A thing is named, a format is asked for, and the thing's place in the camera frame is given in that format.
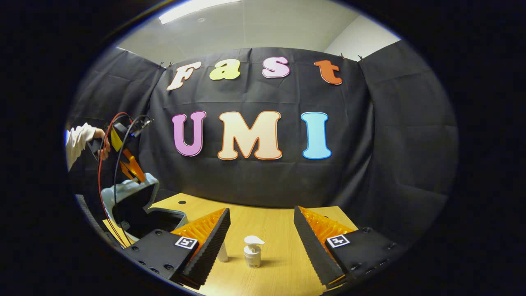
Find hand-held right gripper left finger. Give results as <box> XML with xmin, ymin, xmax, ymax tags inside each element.
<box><xmin>123</xmin><ymin>207</ymin><xmax>231</xmax><ymax>289</ymax></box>

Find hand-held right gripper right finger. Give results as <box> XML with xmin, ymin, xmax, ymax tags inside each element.
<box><xmin>293</xmin><ymin>206</ymin><xmax>405</xmax><ymax>290</ymax></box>

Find light blue suitcase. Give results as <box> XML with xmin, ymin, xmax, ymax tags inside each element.
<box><xmin>100</xmin><ymin>173</ymin><xmax>189</xmax><ymax>247</ymax></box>

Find white pump bottle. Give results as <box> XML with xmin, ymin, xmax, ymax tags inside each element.
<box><xmin>243</xmin><ymin>235</ymin><xmax>265</xmax><ymax>269</ymax></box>

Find ceiling light panel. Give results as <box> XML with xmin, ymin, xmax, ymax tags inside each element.
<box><xmin>158</xmin><ymin>0</ymin><xmax>243</xmax><ymax>24</ymax></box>

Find black cable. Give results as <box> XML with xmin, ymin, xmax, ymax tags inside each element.
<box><xmin>113</xmin><ymin>115</ymin><xmax>153</xmax><ymax>231</ymax></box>

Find red cable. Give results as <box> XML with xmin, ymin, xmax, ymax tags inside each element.
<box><xmin>97</xmin><ymin>111</ymin><xmax>133</xmax><ymax>248</ymax></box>

